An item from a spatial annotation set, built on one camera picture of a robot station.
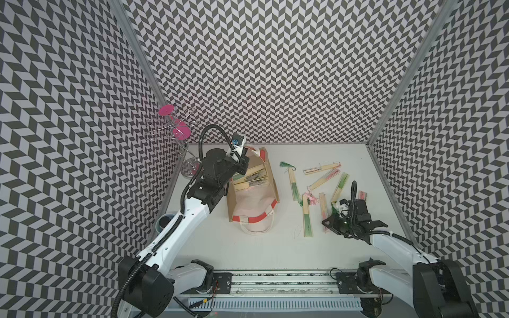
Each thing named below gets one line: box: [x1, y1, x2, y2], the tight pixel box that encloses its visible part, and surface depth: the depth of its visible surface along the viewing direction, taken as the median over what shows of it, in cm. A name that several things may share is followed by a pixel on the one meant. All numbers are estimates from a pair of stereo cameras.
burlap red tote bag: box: [226, 146, 280, 235], surface depth 83 cm
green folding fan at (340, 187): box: [331, 172, 350, 203], surface depth 100 cm
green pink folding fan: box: [302, 192, 320, 238], surface depth 93 cm
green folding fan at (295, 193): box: [279, 161, 303, 207], surface depth 101 cm
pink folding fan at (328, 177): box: [306, 168, 341, 191], surface depth 104 cm
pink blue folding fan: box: [358, 190, 368, 201], surface depth 98 cm
